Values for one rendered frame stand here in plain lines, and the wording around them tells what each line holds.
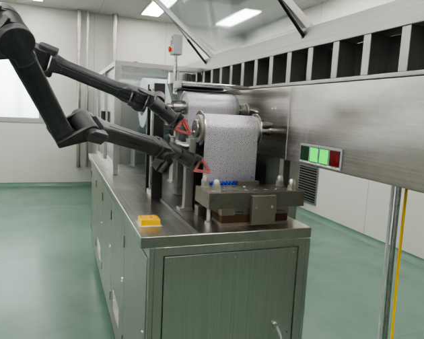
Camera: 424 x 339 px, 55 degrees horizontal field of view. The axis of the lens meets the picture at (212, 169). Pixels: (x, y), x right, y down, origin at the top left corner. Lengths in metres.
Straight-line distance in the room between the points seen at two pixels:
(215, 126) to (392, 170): 0.73
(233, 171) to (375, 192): 3.21
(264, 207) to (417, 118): 0.64
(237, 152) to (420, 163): 0.78
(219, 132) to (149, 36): 5.77
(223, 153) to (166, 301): 0.62
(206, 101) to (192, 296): 0.88
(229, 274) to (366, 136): 0.67
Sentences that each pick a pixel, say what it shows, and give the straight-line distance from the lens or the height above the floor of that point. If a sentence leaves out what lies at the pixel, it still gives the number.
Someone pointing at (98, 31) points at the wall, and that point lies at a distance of 7.25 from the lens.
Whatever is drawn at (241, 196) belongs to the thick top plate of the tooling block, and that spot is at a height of 1.01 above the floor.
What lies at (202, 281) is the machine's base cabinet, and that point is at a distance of 1.51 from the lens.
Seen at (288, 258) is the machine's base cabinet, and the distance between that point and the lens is 1.63.
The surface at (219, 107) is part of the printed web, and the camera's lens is 1.93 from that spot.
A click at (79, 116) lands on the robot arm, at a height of 1.29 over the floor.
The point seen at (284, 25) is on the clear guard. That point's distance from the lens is 1.83.
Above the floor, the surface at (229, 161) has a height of 1.12.
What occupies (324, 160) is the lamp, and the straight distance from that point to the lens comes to 1.48.
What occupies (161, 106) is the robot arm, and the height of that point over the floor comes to 1.33.
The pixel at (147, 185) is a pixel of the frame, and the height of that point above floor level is 0.93.
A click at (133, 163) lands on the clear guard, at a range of 2.65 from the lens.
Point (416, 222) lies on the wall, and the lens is 4.41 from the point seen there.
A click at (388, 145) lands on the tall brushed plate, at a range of 1.27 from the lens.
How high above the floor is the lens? 1.32
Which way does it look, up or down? 8 degrees down
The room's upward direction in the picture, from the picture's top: 3 degrees clockwise
